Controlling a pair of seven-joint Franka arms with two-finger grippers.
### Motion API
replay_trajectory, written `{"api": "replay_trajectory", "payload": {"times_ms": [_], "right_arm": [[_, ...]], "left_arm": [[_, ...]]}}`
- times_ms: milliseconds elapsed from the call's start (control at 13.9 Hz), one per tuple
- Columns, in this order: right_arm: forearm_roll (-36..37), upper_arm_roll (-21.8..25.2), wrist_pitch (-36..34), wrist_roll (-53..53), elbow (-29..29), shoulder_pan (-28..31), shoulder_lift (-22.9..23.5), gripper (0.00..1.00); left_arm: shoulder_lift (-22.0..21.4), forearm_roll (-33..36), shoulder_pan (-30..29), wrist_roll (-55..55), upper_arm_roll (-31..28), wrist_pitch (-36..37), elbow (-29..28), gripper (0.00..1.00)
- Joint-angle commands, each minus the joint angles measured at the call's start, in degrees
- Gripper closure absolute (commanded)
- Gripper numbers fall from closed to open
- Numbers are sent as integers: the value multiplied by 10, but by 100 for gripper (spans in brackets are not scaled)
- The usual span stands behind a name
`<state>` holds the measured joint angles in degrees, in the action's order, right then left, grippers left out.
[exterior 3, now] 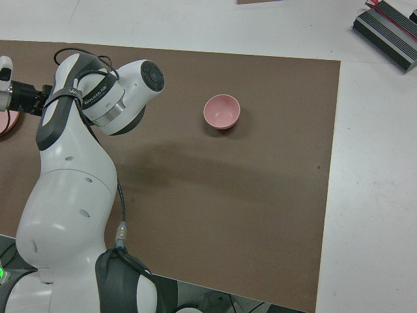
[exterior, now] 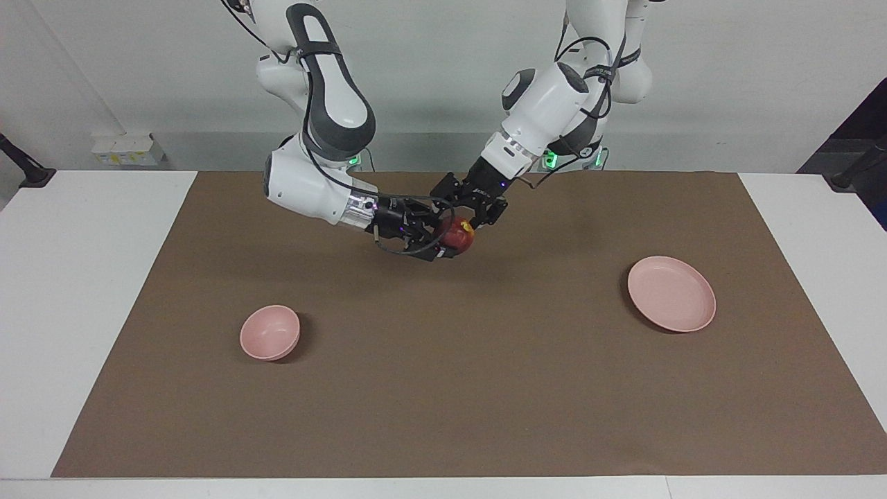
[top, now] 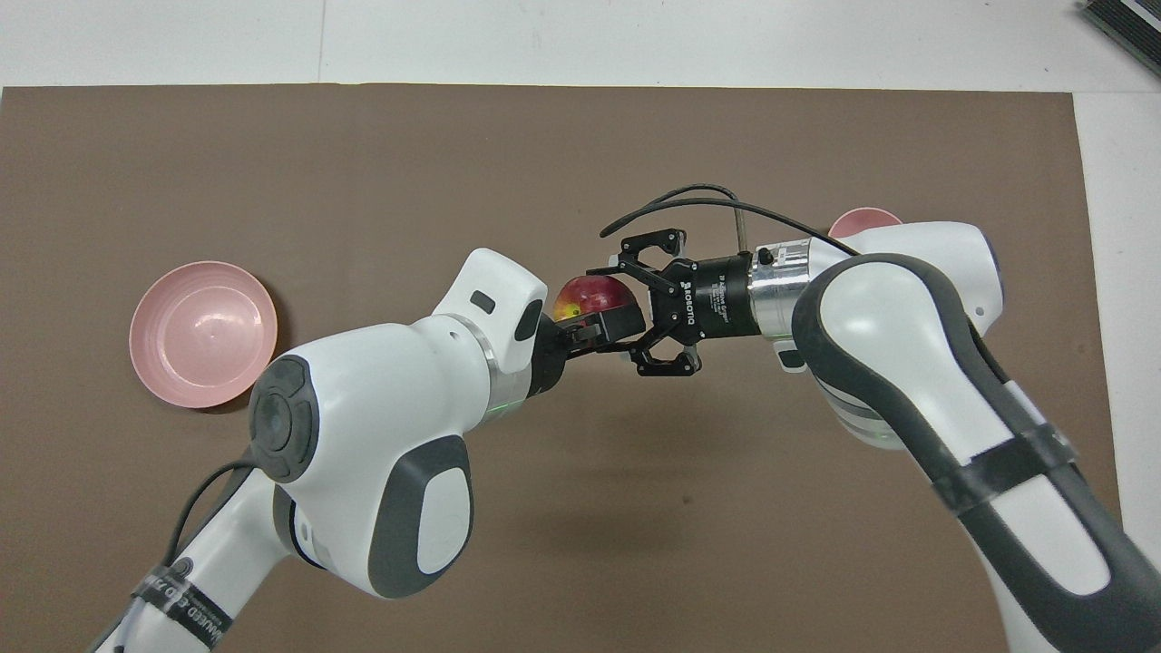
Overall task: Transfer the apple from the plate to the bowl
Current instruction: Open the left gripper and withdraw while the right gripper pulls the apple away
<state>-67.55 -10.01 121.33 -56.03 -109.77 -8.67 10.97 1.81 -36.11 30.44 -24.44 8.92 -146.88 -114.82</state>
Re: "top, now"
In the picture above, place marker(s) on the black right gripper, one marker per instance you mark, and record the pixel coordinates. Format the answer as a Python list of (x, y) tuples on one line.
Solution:
[(717, 299)]

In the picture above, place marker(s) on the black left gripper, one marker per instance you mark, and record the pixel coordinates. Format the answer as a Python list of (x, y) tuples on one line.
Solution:
[(544, 354)]

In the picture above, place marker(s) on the red apple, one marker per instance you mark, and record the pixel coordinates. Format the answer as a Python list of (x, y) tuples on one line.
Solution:
[(590, 295)]

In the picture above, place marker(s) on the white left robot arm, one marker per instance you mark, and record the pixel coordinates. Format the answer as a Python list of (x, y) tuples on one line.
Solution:
[(381, 408)]

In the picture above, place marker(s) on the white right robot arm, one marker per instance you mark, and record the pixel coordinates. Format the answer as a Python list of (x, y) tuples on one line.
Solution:
[(907, 317)]

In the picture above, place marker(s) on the pink bowl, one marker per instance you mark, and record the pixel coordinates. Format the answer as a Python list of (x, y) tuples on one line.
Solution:
[(862, 222)]

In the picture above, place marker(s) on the pink plate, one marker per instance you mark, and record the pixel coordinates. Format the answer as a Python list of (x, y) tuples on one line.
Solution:
[(204, 336)]

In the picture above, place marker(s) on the brown paper table mat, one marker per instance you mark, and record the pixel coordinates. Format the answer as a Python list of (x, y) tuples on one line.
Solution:
[(453, 163)]

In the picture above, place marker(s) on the dark ridged device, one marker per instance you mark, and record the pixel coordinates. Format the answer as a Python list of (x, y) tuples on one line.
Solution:
[(1125, 18)]

